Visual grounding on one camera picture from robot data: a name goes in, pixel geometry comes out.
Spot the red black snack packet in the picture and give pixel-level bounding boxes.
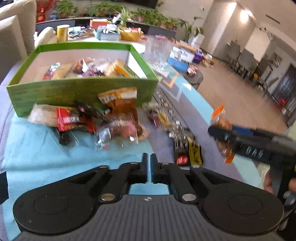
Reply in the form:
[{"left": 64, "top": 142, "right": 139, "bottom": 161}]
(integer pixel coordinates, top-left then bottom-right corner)
[{"left": 55, "top": 102, "right": 108, "bottom": 146}]

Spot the grey dining chair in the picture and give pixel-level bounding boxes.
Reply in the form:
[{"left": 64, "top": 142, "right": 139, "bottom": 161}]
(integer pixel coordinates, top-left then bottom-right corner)
[{"left": 223, "top": 41, "right": 240, "bottom": 66}]

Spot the clear packet chocolate cookie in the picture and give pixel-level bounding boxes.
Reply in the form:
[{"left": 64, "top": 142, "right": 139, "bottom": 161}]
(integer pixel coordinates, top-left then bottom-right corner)
[{"left": 95, "top": 120, "right": 138, "bottom": 150}]

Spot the red silver meat snack packet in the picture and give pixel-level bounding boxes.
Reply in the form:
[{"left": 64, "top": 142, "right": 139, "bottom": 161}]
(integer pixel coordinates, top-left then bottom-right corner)
[{"left": 43, "top": 62, "right": 61, "bottom": 80}]

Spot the blue plastic basket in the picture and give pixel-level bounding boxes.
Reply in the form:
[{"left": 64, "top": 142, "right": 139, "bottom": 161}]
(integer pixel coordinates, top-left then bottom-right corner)
[{"left": 93, "top": 30, "right": 119, "bottom": 41}]

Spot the cream fabric sofa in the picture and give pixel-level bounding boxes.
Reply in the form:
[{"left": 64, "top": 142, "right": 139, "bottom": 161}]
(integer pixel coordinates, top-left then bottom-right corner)
[{"left": 0, "top": 0, "right": 56, "bottom": 81}]

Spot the person right hand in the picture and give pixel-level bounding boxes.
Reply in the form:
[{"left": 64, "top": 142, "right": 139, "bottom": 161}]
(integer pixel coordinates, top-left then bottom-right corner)
[{"left": 263, "top": 171, "right": 296, "bottom": 194}]

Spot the brown yellow snack packet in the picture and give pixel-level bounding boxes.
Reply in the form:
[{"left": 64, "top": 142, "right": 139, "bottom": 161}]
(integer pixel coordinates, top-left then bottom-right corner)
[{"left": 98, "top": 87, "right": 143, "bottom": 136}]

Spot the black yellow snack packet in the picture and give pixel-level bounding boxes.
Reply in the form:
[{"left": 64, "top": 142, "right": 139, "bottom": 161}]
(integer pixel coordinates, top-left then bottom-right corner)
[{"left": 168, "top": 126, "right": 204, "bottom": 166}]

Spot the green white cardboard box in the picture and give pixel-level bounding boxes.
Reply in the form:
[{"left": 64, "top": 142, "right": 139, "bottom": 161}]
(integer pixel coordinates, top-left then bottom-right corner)
[{"left": 6, "top": 42, "right": 158, "bottom": 117}]

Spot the orange bread snack packet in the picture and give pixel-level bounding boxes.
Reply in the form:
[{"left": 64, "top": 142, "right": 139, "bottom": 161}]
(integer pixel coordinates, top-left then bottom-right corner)
[{"left": 208, "top": 104, "right": 235, "bottom": 164}]

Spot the yellow tin can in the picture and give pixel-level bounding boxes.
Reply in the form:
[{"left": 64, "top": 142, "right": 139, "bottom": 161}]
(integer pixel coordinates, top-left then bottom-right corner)
[{"left": 56, "top": 24, "right": 70, "bottom": 43}]

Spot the red flower arrangement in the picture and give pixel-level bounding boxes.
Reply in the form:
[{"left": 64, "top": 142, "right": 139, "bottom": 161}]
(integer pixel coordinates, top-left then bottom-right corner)
[{"left": 36, "top": 0, "right": 57, "bottom": 23}]

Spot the yellow woven basket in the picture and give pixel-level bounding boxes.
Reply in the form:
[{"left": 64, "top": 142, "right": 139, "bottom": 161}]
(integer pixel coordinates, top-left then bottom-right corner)
[{"left": 118, "top": 28, "right": 144, "bottom": 42}]

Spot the long beige snack stick packet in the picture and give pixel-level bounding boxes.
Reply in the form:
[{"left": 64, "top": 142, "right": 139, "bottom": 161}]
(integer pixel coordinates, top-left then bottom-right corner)
[{"left": 51, "top": 63, "right": 73, "bottom": 80}]

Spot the light blue table mat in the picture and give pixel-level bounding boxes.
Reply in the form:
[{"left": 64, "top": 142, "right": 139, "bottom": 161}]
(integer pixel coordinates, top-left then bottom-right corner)
[{"left": 2, "top": 113, "right": 171, "bottom": 240}]

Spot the clear glass beer mug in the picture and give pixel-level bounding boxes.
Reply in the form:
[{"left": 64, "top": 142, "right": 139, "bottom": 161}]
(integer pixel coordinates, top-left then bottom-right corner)
[{"left": 143, "top": 35, "right": 175, "bottom": 72}]

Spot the tall green floor plant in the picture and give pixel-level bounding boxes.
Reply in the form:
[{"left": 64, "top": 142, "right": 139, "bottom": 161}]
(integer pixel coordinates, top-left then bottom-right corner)
[{"left": 178, "top": 16, "right": 206, "bottom": 42}]

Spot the orange tissue box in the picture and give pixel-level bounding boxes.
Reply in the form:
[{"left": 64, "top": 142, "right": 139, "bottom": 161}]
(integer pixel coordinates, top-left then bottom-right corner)
[{"left": 89, "top": 19, "right": 110, "bottom": 29}]

